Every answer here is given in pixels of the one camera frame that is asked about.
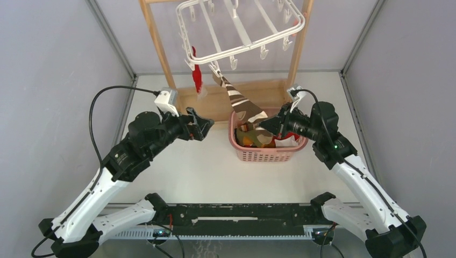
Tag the white plastic clip hanger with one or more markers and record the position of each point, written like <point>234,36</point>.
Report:
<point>212,31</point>

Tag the red santa sock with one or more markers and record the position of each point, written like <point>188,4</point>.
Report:
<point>290,135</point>

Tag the pink laundry basket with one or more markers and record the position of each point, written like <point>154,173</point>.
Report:
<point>281,154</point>

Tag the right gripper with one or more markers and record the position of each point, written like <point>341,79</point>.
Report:
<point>273,124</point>

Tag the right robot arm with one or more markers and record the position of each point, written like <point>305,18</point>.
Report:
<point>386,229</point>

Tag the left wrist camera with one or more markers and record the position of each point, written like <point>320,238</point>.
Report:
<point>166,101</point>

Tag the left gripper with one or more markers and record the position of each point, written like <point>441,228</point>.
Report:
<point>191,131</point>

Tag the olive orange striped sock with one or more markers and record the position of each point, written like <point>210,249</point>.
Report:
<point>254,139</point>

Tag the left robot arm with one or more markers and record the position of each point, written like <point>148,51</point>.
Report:
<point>81,228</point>

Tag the red sock with face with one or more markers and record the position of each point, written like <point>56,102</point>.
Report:
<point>198,81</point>

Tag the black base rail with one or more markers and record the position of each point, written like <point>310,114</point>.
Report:
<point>266,220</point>

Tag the wooden hanger stand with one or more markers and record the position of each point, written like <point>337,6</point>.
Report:
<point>266,93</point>

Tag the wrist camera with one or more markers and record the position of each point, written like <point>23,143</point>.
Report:
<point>166,101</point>
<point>296,93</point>

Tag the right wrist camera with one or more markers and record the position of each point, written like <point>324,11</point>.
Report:
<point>296,93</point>

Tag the brown white striped sock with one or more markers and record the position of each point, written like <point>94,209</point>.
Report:
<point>246,111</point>

